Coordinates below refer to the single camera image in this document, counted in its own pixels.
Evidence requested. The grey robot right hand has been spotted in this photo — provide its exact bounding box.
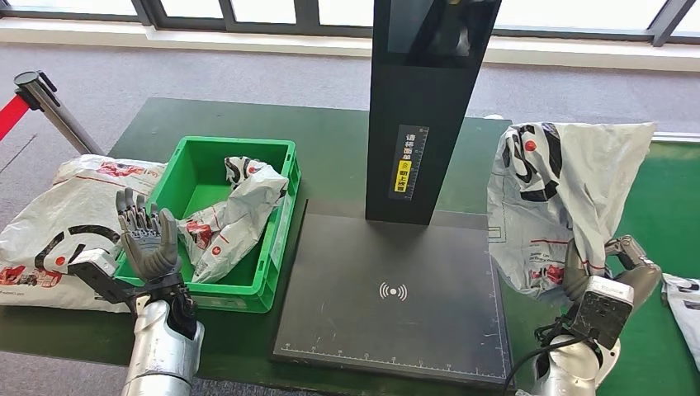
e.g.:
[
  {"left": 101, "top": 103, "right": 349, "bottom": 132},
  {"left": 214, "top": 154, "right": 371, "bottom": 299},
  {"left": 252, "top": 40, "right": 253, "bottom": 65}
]
[{"left": 563, "top": 234, "right": 664, "bottom": 310}]

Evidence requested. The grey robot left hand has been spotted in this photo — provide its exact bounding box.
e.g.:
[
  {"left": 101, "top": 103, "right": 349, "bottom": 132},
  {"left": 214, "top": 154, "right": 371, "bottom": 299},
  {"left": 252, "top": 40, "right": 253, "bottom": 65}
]
[{"left": 115, "top": 187, "right": 182, "bottom": 285}]

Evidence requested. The small white parcel bag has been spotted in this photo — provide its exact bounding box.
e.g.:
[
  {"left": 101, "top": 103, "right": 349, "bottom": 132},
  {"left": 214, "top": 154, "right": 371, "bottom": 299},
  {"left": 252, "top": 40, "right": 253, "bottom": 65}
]
[{"left": 176, "top": 156, "right": 290, "bottom": 285}]

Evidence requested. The large white parcel bag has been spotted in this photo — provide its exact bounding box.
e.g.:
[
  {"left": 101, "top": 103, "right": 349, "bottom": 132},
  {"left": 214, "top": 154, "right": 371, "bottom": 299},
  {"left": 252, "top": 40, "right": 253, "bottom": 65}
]
[{"left": 0, "top": 154, "right": 168, "bottom": 314}]

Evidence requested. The red barrier belt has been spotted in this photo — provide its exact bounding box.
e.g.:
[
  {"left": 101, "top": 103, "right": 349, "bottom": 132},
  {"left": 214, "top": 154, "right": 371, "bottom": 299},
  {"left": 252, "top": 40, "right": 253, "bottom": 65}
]
[{"left": 0, "top": 95, "right": 30, "bottom": 142}]

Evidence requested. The black inbound scanner machine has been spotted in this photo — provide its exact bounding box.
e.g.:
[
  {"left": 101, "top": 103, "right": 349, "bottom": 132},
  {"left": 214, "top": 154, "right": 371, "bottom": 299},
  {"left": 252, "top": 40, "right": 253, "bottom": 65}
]
[{"left": 270, "top": 0, "right": 514, "bottom": 390}]

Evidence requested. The green plastic crate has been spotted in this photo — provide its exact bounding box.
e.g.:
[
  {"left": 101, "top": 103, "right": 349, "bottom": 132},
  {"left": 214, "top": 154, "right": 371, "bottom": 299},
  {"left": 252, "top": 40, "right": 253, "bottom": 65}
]
[{"left": 113, "top": 136, "right": 302, "bottom": 314}]

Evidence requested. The dark green table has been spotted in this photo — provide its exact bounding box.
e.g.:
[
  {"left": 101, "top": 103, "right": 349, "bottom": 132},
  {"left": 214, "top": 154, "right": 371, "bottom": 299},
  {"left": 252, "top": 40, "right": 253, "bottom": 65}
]
[{"left": 0, "top": 98, "right": 548, "bottom": 396}]

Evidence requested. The white window sill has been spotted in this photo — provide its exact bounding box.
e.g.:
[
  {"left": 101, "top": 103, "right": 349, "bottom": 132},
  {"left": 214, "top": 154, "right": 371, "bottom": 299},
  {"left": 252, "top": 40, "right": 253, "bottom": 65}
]
[{"left": 0, "top": 16, "right": 700, "bottom": 73}]

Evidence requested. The black yellow ruler sticker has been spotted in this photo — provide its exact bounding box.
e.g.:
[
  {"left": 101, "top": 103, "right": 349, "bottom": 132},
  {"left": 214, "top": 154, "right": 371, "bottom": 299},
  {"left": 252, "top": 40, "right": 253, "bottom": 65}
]
[{"left": 388, "top": 124, "right": 430, "bottom": 201}]

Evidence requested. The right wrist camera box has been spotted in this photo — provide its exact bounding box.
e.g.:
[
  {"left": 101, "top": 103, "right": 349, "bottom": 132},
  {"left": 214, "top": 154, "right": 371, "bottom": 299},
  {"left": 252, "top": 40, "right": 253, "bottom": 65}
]
[{"left": 568, "top": 275, "right": 636, "bottom": 351}]

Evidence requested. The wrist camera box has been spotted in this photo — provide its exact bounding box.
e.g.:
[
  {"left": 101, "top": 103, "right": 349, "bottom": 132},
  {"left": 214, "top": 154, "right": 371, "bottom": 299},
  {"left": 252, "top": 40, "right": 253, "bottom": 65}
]
[
  {"left": 66, "top": 248, "right": 135, "bottom": 304},
  {"left": 568, "top": 275, "right": 636, "bottom": 351}
]

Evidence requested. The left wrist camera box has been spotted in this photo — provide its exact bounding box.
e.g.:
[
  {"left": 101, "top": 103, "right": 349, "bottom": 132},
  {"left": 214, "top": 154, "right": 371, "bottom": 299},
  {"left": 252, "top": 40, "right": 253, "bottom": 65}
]
[{"left": 66, "top": 248, "right": 135, "bottom": 304}]

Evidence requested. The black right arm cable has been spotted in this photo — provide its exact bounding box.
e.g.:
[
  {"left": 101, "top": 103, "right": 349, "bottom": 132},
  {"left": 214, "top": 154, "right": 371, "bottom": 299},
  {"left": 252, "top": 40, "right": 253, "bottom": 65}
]
[{"left": 503, "top": 322, "right": 589, "bottom": 396}]

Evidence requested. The silver stanchion post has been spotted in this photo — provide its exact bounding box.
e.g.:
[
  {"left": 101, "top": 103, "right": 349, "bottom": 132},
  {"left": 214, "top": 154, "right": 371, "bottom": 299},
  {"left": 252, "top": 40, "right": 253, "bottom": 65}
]
[{"left": 13, "top": 71, "right": 105, "bottom": 156}]

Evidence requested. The dark window frame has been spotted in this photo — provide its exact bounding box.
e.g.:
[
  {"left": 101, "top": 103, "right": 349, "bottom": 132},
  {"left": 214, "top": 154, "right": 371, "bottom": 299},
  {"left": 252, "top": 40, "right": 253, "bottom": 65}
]
[{"left": 0, "top": 0, "right": 700, "bottom": 48}]

